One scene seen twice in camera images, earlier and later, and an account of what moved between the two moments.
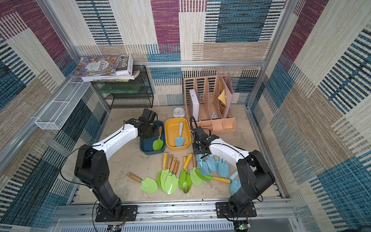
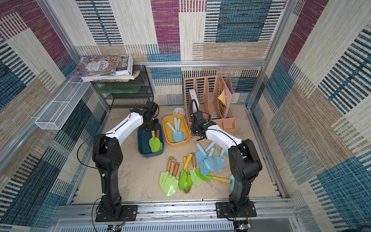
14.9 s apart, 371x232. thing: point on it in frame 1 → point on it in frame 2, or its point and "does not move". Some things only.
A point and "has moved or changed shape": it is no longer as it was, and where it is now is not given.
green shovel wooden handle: [165, 171] does not move
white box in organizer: [194, 105] does not move
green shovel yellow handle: [164, 168] → [154, 143]
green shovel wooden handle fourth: [173, 161] does not move
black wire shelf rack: [137, 93] does not move
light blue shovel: [203, 165] → [175, 134]
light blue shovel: [211, 163] → [177, 135]
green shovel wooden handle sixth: [196, 178] does not move
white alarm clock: [178, 112] does not move
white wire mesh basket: [56, 114] does not move
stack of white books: [125, 72] does not move
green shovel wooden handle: [158, 144] has moved or changed shape
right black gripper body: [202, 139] → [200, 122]
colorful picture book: [95, 65] does not move
